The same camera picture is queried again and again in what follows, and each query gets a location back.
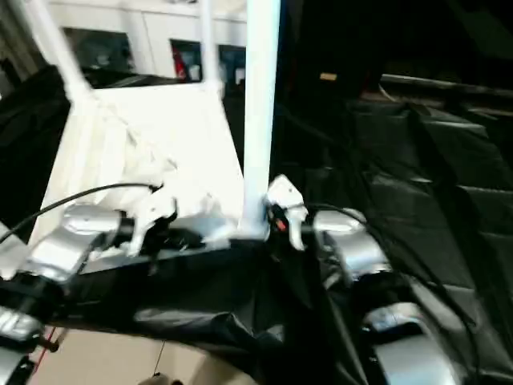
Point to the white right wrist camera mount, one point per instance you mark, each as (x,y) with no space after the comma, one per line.
(288,196)

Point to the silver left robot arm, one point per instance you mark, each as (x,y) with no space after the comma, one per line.
(72,236)

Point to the red package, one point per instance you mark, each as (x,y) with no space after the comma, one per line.
(179,64)

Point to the small yellow label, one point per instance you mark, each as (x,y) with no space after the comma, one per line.
(328,75)

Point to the white plastic table top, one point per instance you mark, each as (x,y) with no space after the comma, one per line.
(160,132)

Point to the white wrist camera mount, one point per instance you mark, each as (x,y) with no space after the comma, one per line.
(152,216)
(288,196)

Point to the black glossy mat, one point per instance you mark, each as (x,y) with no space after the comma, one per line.
(421,160)

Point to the white glass door cabinet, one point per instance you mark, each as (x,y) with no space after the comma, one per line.
(160,24)

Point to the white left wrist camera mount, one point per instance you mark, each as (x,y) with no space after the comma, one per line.
(152,216)

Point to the dark brown rounded object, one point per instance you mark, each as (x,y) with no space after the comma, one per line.
(160,380)

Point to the black flat monitor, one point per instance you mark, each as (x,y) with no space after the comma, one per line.
(449,82)

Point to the small white cup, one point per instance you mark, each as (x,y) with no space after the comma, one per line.
(194,73)

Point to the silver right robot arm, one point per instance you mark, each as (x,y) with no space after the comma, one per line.
(356,248)

